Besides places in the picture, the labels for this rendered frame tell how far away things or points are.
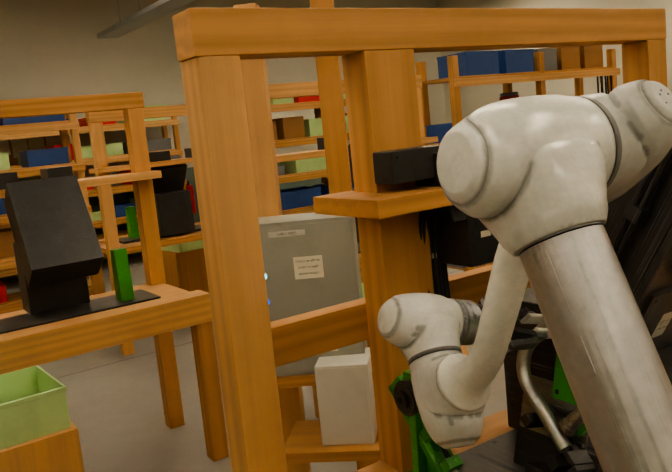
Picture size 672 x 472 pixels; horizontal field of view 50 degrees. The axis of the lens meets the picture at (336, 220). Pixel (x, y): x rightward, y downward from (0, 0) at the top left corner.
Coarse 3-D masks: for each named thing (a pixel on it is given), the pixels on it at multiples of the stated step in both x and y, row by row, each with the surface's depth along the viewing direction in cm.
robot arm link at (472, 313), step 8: (464, 304) 141; (472, 304) 142; (464, 312) 139; (472, 312) 140; (480, 312) 142; (464, 320) 138; (472, 320) 140; (464, 328) 138; (472, 328) 139; (464, 336) 139; (472, 336) 140; (464, 344) 142
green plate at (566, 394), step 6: (558, 360) 156; (558, 366) 156; (558, 372) 156; (558, 378) 156; (564, 378) 155; (558, 384) 156; (564, 384) 154; (552, 390) 157; (558, 390) 156; (564, 390) 154; (570, 390) 153; (552, 396) 157; (558, 396) 155; (564, 396) 154; (570, 396) 153; (570, 402) 153
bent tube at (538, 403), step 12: (540, 324) 157; (516, 360) 162; (528, 360) 161; (528, 372) 160; (528, 384) 159; (528, 396) 158; (540, 396) 157; (540, 408) 155; (552, 420) 153; (552, 432) 151; (564, 444) 149
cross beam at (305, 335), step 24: (456, 288) 187; (480, 288) 192; (312, 312) 168; (336, 312) 167; (360, 312) 171; (288, 336) 161; (312, 336) 164; (336, 336) 168; (360, 336) 172; (288, 360) 161
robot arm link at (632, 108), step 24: (600, 96) 90; (624, 96) 88; (648, 96) 87; (624, 120) 87; (648, 120) 86; (624, 144) 86; (648, 144) 87; (624, 168) 87; (648, 168) 91; (624, 192) 96
